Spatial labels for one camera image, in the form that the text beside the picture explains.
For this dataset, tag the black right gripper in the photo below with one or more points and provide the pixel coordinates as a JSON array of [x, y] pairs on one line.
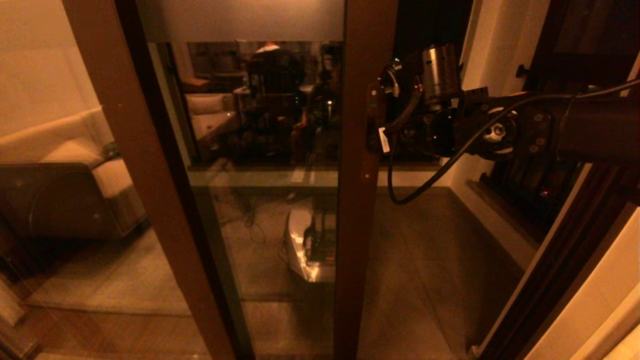
[[430, 135]]

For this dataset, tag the brown-framed sliding glass door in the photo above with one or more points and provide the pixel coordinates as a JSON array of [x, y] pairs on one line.
[[355, 225]]

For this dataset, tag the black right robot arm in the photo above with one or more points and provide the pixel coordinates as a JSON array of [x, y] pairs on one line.
[[600, 132]]

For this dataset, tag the long stone railing sill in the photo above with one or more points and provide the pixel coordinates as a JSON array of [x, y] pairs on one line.
[[430, 167]]

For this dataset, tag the wide dark metal balcony railing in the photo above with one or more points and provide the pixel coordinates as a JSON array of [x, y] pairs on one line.
[[425, 50]]

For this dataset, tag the short stone side sill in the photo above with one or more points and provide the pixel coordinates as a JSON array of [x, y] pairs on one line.
[[500, 210]]

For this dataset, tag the narrow dark metal side railing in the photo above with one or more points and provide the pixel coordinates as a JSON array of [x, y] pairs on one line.
[[530, 195]]

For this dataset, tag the brown-framed fixed glass panel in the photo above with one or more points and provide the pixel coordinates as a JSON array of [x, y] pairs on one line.
[[167, 220]]

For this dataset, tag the dark brown door jamb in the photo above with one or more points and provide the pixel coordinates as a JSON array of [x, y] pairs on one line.
[[565, 270]]

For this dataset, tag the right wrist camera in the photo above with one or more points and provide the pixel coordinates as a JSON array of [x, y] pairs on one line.
[[391, 80]]

